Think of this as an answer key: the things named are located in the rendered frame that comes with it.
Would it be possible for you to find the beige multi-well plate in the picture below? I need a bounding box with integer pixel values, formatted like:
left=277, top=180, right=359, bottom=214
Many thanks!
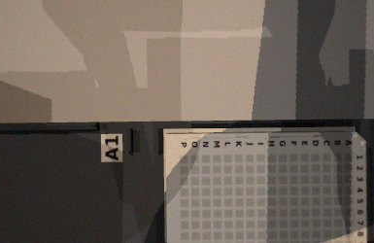
left=163, top=126, right=367, bottom=243

